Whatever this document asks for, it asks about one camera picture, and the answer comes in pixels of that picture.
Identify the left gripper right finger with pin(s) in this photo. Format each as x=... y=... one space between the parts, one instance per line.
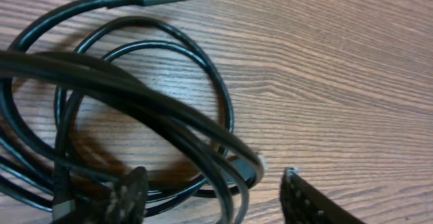
x=303 y=204

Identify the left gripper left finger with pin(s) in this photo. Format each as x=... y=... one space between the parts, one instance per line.
x=125 y=204

